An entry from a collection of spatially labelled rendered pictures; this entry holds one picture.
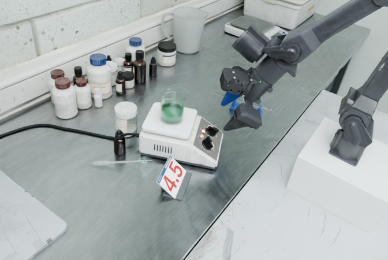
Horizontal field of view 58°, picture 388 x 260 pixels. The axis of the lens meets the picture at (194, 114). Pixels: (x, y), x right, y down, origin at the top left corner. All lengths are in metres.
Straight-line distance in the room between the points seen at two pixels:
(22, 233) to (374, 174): 0.74
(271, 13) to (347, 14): 1.10
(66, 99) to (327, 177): 0.68
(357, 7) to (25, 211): 0.75
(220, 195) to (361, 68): 1.48
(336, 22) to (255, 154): 0.41
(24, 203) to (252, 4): 1.39
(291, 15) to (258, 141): 0.90
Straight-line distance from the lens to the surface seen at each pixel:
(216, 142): 0.91
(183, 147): 0.85
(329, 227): 0.86
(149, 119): 0.88
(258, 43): 0.78
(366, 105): 0.79
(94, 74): 1.06
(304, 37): 0.74
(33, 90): 1.11
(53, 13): 1.13
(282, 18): 1.79
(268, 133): 1.04
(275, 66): 0.78
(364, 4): 0.72
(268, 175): 0.91
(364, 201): 0.84
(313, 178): 0.84
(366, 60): 2.13
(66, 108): 1.02
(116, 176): 0.86
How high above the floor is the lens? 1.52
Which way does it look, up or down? 36 degrees down
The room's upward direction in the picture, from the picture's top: 7 degrees clockwise
